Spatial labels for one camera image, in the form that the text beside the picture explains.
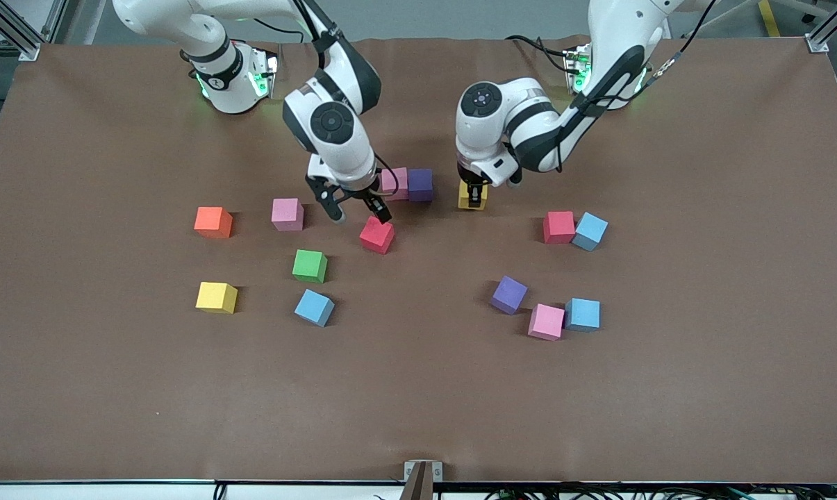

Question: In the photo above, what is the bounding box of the yellow foam cube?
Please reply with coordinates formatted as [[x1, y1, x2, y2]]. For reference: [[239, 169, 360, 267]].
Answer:
[[458, 181, 490, 212], [195, 281, 239, 315]]

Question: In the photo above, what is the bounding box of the red foam cube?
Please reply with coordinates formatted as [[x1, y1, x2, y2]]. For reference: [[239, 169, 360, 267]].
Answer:
[[359, 216, 396, 255], [543, 211, 577, 244]]

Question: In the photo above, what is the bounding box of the pink foam cube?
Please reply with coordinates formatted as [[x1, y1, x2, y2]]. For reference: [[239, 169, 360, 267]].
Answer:
[[380, 167, 409, 202], [272, 198, 305, 232], [527, 303, 565, 342]]

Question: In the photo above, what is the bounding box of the purple foam cube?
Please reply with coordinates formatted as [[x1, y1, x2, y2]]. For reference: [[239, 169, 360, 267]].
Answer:
[[408, 168, 435, 203], [490, 276, 529, 315]]

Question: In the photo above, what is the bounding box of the green foam cube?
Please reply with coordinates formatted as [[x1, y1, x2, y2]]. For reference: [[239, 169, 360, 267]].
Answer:
[[292, 249, 329, 284]]

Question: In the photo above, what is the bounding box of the light blue foam cube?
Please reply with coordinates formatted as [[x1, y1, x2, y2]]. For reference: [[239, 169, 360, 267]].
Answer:
[[294, 289, 335, 328], [572, 212, 609, 252], [565, 298, 601, 333]]

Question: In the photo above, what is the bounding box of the orange foam cube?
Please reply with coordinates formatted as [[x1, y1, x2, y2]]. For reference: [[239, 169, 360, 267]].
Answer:
[[194, 206, 234, 240]]

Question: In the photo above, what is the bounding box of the brown table cover mat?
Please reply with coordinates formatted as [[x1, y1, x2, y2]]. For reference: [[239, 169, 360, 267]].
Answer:
[[0, 35, 837, 485]]

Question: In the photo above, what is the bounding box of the black cable on table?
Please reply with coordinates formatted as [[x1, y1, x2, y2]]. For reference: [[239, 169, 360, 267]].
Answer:
[[504, 33, 573, 72]]

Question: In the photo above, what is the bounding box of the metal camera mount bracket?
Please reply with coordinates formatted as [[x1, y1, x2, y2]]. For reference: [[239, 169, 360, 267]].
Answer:
[[404, 460, 444, 500]]

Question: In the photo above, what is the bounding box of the aluminium frame profile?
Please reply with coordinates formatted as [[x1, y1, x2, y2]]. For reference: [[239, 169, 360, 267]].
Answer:
[[805, 0, 837, 55], [0, 0, 42, 62]]

